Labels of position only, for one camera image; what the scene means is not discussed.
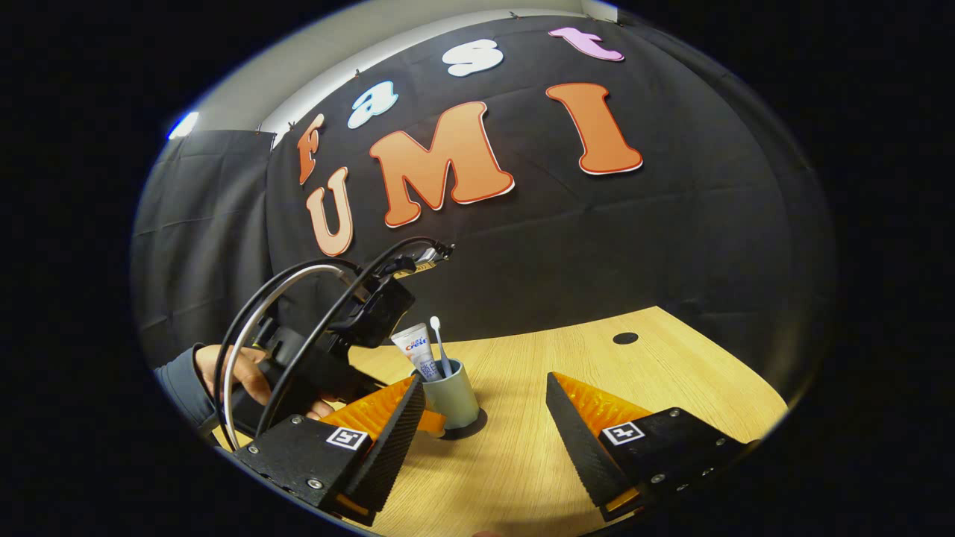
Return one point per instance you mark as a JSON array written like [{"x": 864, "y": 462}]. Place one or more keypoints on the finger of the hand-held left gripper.
[{"x": 433, "y": 424}]

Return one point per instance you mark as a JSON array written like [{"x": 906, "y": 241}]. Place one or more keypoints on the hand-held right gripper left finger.
[{"x": 392, "y": 447}]

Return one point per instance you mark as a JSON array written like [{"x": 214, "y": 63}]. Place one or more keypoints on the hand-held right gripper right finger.
[{"x": 578, "y": 447}]

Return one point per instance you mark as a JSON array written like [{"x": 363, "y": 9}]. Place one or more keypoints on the dark brown round coaster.
[{"x": 477, "y": 426}]

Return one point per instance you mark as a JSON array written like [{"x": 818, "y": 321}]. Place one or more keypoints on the white toothpaste tube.
[{"x": 416, "y": 347}]

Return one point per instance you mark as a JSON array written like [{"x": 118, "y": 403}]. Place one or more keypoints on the white toothbrush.
[{"x": 440, "y": 347}]

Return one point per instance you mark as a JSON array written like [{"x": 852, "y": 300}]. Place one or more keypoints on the wooden desktop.
[{"x": 522, "y": 462}]

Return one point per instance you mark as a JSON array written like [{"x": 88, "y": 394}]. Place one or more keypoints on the plain black curtain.
[{"x": 201, "y": 239}]

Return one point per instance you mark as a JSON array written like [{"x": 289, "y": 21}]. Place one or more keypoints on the black backdrop cloth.
[{"x": 597, "y": 246}]

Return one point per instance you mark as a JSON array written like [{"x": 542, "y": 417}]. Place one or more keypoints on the ceiling light panel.
[{"x": 184, "y": 125}]

